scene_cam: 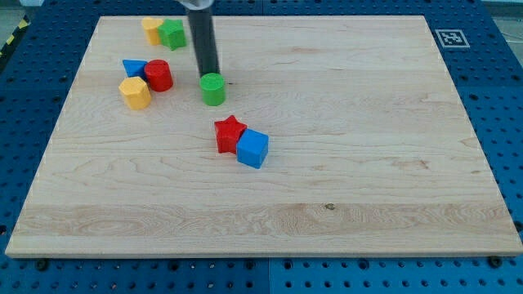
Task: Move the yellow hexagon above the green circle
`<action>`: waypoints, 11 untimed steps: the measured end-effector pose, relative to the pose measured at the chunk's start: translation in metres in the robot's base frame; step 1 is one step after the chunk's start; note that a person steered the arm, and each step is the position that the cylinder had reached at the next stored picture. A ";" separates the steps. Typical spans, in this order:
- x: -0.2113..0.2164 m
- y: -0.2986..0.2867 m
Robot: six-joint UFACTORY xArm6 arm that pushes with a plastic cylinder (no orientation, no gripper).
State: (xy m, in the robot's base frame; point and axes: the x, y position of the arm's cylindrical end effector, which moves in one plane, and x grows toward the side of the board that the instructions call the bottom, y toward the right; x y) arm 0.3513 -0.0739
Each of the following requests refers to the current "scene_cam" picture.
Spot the green cylinder block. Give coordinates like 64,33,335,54
199,73,226,106

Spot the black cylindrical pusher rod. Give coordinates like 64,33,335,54
186,7,220,77

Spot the blue triangle block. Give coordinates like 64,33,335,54
122,60,147,80

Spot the silver rod mount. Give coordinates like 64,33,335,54
176,0,215,11

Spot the white fiducial marker tag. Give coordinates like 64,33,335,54
435,29,470,49

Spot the yellow heart block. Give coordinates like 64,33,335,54
141,16,163,46

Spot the yellow hexagon block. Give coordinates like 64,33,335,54
118,76,152,110

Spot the red cylinder block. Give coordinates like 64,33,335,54
144,60,174,92

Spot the blue cube block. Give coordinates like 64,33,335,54
236,128,269,169

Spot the wooden board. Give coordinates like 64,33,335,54
6,16,522,259

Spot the green star block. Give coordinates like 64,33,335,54
158,19,186,51

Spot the red star block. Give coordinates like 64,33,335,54
214,115,248,154

